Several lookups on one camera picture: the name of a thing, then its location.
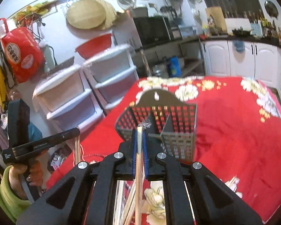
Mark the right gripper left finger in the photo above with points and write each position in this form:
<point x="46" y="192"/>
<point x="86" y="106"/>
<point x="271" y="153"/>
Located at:
<point x="86" y="194"/>

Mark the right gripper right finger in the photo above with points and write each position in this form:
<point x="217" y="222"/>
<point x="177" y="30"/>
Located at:
<point x="188" y="194"/>

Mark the chopstick pair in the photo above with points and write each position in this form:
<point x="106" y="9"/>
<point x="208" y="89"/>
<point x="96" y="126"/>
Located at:
<point x="134" y="202"/>

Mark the green left sleeve forearm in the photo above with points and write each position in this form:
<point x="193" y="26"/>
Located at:
<point x="11" y="206"/>

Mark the left white drawer unit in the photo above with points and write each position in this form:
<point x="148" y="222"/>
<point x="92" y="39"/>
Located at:
<point x="67" y="100"/>

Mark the white drawer unit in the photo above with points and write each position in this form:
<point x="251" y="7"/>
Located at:
<point x="113" y="74"/>
<point x="67" y="100"/>

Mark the red floral tablecloth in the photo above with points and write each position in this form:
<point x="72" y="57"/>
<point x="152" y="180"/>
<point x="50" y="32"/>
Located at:
<point x="238" y="134"/>

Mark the red shopping bag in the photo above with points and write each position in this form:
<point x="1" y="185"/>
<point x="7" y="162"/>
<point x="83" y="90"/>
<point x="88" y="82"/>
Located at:
<point x="22" y="52"/>

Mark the grey plastic utensil caddy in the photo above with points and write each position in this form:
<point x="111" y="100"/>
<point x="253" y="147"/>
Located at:
<point x="168" y="121"/>

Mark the right white drawer unit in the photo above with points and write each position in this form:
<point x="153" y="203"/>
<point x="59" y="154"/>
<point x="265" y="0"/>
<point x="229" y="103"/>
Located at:
<point x="113" y="74"/>

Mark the red plastic basin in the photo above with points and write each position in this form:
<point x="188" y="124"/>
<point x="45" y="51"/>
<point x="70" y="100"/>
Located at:
<point x="94" y="46"/>

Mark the blue container on shelf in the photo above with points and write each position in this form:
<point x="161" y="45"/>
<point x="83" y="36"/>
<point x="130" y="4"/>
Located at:
<point x="174" y="67"/>

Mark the round bamboo board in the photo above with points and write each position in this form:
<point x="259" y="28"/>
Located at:
<point x="86" y="14"/>

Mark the black wok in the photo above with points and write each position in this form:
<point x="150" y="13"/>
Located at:
<point x="241" y="33"/>

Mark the black microwave oven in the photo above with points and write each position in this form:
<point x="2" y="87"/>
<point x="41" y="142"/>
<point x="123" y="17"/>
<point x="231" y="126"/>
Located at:
<point x="153" y="30"/>

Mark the wooden cutting board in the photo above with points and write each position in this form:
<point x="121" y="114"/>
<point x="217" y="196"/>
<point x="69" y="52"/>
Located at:
<point x="216" y="21"/>

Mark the glass pot lid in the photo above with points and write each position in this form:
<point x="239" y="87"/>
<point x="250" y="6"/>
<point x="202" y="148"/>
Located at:
<point x="126" y="4"/>

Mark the hanging pan lid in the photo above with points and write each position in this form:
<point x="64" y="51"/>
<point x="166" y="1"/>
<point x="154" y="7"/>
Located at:
<point x="271" y="9"/>

